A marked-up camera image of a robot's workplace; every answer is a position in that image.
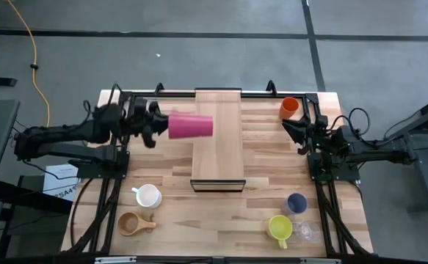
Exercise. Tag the wooden shelf with black frame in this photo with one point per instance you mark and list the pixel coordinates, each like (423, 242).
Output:
(217, 157)

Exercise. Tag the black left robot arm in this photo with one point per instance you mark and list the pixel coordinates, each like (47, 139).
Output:
(70, 132)

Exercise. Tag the lavender plastic cup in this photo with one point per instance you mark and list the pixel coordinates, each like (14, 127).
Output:
(296, 202)

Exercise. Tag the pink plastic cup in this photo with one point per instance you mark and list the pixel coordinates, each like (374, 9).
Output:
(191, 126)

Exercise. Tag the yellow-green ribbed mug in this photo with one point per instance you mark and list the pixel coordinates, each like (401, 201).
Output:
(279, 227)

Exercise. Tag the silver metal plate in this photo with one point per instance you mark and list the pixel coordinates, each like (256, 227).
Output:
(320, 261)
(114, 259)

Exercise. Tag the white cardboard box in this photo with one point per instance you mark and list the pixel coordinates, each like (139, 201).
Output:
(61, 187)

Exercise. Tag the white ceramic mug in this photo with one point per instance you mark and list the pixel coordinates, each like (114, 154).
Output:
(148, 196)

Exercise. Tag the clear plastic cup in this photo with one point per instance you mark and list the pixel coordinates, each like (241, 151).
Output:
(306, 231)

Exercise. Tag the orange plastic cup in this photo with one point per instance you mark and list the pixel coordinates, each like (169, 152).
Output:
(289, 106)

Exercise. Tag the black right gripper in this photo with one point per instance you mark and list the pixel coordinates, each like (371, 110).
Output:
(314, 133)

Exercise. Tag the black side table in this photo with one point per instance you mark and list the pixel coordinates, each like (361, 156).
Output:
(33, 201)

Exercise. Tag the black frame bracket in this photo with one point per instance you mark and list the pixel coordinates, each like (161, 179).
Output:
(159, 89)
(271, 87)

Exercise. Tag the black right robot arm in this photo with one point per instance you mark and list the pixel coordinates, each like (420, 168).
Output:
(375, 152)

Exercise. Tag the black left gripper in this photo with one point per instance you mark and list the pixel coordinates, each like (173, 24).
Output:
(136, 117)

